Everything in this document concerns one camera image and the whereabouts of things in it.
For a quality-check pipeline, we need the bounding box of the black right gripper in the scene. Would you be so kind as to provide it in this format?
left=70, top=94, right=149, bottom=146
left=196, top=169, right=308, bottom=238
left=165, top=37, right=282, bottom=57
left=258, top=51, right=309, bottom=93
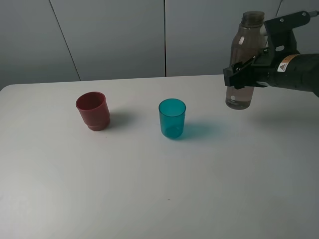
left=223, top=11, right=312, bottom=90

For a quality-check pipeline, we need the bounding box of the smoky transparent water bottle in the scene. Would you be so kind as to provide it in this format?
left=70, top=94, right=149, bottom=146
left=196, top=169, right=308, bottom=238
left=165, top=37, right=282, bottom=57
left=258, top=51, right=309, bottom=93
left=225, top=11, right=266, bottom=110

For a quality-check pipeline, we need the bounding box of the teal transparent plastic cup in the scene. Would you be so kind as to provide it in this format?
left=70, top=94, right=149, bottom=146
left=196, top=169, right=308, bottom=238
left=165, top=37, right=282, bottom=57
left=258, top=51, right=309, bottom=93
left=159, top=98, right=186, bottom=139

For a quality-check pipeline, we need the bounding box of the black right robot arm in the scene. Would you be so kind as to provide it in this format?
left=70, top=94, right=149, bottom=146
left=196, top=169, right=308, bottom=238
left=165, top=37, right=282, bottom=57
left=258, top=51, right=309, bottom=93
left=223, top=10, right=319, bottom=95

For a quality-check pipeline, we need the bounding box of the red plastic cup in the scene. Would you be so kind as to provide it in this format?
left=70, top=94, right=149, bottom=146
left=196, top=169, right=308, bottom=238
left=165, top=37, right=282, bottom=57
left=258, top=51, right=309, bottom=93
left=75, top=92, right=110, bottom=131

